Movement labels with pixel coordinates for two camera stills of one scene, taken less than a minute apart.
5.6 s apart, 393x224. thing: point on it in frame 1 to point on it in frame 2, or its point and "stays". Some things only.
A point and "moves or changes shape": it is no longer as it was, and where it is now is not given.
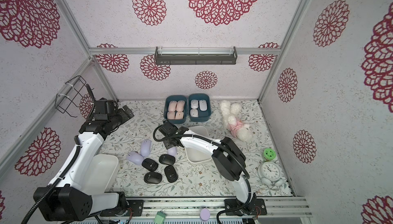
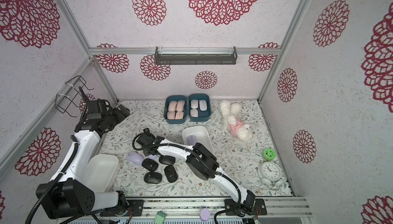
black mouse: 150,164 stays
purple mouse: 146,148 moves or changes shape
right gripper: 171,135 to 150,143
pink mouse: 171,115 stays
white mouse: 194,104 stays
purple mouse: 135,157 stays
